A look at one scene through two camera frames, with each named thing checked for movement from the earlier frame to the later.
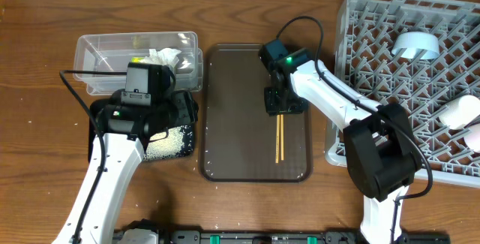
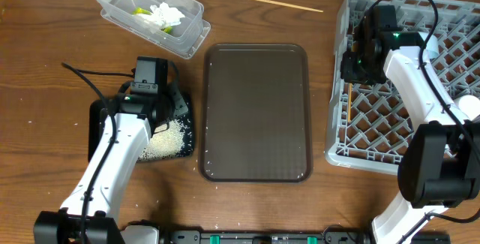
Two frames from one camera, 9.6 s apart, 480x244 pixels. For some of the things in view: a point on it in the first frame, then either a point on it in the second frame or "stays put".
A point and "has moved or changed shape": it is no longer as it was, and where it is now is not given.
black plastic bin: x=178 y=143 stays put
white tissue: x=166 y=56 to x=162 y=16
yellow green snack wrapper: x=136 y=59 has moved or changed shape
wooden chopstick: x=282 y=137 has moved or changed shape
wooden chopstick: x=277 y=137 to x=272 y=1
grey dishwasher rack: x=418 y=52 stays put
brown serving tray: x=238 y=136 stays put
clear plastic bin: x=114 y=51 to x=151 y=8
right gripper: x=277 y=108 to x=349 y=76
